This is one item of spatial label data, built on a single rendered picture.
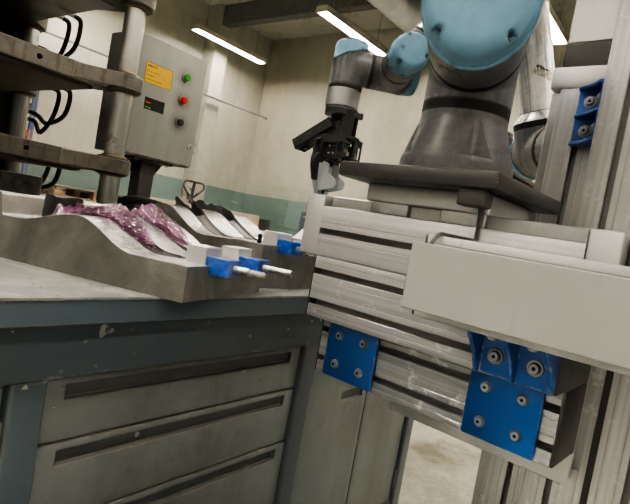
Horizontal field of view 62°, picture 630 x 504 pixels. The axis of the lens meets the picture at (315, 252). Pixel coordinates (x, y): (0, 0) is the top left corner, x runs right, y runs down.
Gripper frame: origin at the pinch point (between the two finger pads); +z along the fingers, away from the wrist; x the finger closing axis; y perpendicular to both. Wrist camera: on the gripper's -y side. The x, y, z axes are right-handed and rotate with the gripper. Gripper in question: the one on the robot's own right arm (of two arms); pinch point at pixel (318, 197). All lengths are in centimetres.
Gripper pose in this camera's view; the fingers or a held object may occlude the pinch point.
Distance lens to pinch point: 120.8
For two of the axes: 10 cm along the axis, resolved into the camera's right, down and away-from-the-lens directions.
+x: 5.9, 0.6, 8.0
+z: -1.7, 9.8, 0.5
